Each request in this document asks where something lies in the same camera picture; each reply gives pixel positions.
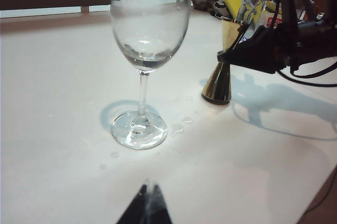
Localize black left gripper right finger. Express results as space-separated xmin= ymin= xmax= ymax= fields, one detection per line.
xmin=147 ymin=180 xmax=174 ymax=224

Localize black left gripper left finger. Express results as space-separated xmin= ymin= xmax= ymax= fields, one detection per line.
xmin=115 ymin=179 xmax=151 ymax=224

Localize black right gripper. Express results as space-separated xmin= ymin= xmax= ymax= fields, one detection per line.
xmin=216 ymin=20 xmax=337 ymax=75

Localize gold metal jigger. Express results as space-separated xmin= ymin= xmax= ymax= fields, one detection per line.
xmin=201 ymin=20 xmax=247 ymax=105

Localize clear wine glass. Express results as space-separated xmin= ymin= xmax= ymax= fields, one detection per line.
xmin=110 ymin=0 xmax=193 ymax=151

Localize yellow sponge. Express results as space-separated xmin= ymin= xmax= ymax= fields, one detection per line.
xmin=223 ymin=0 xmax=244 ymax=22

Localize yellow snack bag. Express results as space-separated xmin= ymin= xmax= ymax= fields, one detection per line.
xmin=264 ymin=0 xmax=282 ymax=15

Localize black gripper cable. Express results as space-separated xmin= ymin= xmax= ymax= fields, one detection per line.
xmin=277 ymin=67 xmax=337 ymax=87

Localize thin black hanging cable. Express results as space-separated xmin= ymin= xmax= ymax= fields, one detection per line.
xmin=302 ymin=171 xmax=337 ymax=217

